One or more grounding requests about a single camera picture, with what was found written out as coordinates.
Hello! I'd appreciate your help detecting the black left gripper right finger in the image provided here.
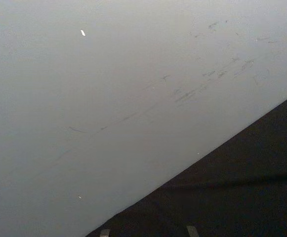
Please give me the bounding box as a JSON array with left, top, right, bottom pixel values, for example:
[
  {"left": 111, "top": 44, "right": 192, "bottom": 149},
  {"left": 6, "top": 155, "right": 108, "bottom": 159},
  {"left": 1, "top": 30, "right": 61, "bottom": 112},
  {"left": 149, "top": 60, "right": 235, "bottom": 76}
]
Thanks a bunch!
[{"left": 186, "top": 225, "right": 198, "bottom": 237}]

